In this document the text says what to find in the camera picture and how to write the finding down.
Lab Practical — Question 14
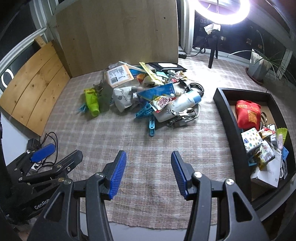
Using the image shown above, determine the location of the blue card package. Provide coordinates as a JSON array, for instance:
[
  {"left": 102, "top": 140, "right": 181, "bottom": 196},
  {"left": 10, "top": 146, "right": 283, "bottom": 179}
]
[{"left": 137, "top": 83, "right": 175, "bottom": 101}]

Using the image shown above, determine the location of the white bottle blue cap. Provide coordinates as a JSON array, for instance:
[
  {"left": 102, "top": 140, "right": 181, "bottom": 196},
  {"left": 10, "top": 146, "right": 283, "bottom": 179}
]
[{"left": 153, "top": 90, "right": 201, "bottom": 123}]

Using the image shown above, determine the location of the plaid woven table mat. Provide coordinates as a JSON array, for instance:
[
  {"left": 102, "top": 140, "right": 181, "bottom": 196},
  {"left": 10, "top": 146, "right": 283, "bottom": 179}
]
[{"left": 45, "top": 56, "right": 258, "bottom": 229}]

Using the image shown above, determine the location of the grey foil sachet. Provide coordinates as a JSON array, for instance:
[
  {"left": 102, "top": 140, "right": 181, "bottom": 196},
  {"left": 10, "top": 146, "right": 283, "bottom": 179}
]
[{"left": 98, "top": 82, "right": 113, "bottom": 113}]

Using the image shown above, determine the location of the potted plant grey pot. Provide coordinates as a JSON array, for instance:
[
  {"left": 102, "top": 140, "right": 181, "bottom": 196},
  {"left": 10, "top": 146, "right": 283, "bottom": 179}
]
[{"left": 227, "top": 29, "right": 296, "bottom": 85}]

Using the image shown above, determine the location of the black tripod stand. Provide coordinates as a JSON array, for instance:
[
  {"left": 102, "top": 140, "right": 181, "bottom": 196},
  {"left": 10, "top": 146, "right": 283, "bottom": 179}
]
[{"left": 204, "top": 23, "right": 221, "bottom": 69}]

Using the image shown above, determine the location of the brown cardboard back panel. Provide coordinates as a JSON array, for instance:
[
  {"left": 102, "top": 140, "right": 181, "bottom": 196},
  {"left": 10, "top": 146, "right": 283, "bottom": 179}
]
[{"left": 56, "top": 1, "right": 179, "bottom": 77}]

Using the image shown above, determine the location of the green tube with orange label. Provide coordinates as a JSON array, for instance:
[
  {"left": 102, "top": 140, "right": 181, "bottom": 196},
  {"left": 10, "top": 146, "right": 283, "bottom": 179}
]
[{"left": 84, "top": 88, "right": 100, "bottom": 117}]

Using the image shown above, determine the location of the black storage tray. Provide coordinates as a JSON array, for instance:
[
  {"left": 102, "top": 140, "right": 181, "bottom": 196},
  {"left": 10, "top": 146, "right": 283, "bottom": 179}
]
[{"left": 213, "top": 88, "right": 295, "bottom": 210}]

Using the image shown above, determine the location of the white paper box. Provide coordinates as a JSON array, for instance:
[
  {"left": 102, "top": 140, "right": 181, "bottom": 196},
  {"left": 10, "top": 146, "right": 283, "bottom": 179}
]
[{"left": 250, "top": 149, "right": 281, "bottom": 188}]

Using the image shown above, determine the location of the white plastic bag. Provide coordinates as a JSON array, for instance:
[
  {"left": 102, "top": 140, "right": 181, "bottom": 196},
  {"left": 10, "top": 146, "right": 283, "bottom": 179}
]
[{"left": 112, "top": 86, "right": 138, "bottom": 113}]

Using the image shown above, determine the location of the coffee mate sachet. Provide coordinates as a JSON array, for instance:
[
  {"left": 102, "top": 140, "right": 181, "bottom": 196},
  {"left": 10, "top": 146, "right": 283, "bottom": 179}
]
[{"left": 150, "top": 95, "right": 176, "bottom": 113}]

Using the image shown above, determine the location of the black cable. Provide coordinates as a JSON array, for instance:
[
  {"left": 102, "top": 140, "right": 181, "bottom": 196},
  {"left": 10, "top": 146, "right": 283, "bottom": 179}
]
[{"left": 39, "top": 131, "right": 60, "bottom": 168}]

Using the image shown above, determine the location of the cardboard parcel with label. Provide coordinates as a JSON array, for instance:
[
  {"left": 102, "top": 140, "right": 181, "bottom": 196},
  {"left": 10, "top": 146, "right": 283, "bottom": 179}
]
[{"left": 106, "top": 64, "right": 134, "bottom": 88}]

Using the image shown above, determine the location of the ring light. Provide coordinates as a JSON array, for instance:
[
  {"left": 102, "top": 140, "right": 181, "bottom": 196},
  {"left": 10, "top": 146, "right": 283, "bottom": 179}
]
[{"left": 191, "top": 1, "right": 251, "bottom": 25}]

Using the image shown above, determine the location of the pine wood plank board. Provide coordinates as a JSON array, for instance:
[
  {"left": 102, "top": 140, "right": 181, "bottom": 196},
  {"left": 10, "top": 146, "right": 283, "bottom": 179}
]
[{"left": 1, "top": 41, "right": 70, "bottom": 136}]

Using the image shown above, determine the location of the black flat wallet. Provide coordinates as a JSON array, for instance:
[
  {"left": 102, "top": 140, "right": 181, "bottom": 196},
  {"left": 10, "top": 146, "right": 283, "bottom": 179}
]
[{"left": 148, "top": 62, "right": 187, "bottom": 72}]

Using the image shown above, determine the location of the patterned white small box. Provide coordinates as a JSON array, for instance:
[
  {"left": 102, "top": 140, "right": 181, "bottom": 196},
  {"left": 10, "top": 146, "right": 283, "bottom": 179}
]
[{"left": 241, "top": 128, "right": 262, "bottom": 153}]

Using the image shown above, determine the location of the yellow ruler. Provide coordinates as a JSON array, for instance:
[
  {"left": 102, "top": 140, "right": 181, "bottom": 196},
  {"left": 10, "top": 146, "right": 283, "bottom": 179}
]
[{"left": 139, "top": 62, "right": 163, "bottom": 85}]

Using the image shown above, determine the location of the blue clothes peg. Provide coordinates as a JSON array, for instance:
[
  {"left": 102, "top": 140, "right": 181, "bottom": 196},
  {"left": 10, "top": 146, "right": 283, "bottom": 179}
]
[{"left": 149, "top": 114, "right": 155, "bottom": 137}]

